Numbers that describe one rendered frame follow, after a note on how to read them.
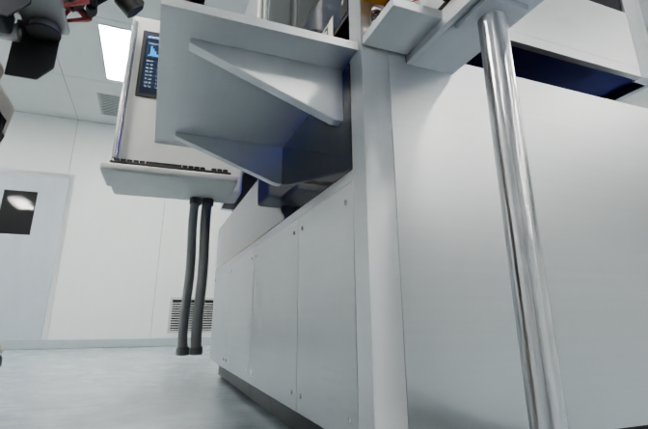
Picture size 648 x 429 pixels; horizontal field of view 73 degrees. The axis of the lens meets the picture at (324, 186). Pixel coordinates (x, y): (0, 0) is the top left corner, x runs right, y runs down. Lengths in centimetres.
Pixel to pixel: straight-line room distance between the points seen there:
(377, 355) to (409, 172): 35
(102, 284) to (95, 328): 52
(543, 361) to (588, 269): 48
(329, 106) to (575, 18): 81
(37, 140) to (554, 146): 637
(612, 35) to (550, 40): 28
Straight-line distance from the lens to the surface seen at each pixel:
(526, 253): 72
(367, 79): 94
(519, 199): 74
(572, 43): 144
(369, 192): 83
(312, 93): 99
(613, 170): 134
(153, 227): 640
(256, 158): 143
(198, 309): 183
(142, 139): 186
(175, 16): 94
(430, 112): 98
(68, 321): 634
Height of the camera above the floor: 30
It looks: 17 degrees up
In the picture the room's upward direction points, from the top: straight up
